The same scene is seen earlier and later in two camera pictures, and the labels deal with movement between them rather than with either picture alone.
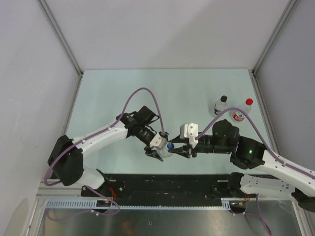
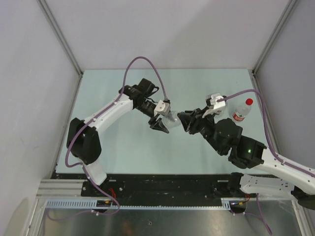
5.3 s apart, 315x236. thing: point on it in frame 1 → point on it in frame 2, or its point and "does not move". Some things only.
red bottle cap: [249, 101] does not move
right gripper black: [183, 150] → [191, 120]
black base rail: [164, 189] does not move
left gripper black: [153, 153] → [158, 125]
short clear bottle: [221, 105] → [219, 114]
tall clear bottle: [164, 151] → [172, 120]
